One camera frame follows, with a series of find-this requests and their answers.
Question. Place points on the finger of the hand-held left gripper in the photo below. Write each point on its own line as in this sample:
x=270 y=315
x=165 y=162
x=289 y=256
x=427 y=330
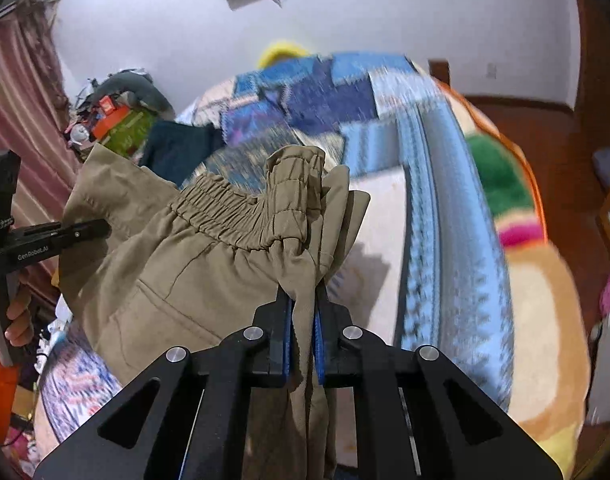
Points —
x=85 y=232

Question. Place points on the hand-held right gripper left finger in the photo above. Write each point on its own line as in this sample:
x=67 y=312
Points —
x=286 y=340

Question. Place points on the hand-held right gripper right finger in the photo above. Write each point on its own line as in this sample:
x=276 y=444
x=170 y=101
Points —
x=319 y=345

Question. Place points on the khaki pants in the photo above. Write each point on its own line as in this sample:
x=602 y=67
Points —
x=200 y=280

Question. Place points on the person's left hand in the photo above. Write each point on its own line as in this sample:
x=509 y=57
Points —
x=20 y=317

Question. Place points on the orange box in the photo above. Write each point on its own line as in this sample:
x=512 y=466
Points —
x=110 y=117

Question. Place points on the dark teal garment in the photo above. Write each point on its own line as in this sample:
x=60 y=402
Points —
x=177 y=147

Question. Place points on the pink striped curtain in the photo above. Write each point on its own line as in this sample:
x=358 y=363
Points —
x=20 y=110

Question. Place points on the blue patchwork bed sheet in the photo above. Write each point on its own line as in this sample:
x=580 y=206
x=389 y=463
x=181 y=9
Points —
x=365 y=160

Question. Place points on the colourful plush blanket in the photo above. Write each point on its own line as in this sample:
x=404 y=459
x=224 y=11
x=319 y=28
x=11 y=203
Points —
x=545 y=310

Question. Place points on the yellow foam tube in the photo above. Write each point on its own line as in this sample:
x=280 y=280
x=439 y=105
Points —
x=282 y=55

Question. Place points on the wooden bed post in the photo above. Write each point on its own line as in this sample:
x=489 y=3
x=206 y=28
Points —
x=439 y=72

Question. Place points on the white wall socket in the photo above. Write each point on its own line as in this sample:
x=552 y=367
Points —
x=492 y=71

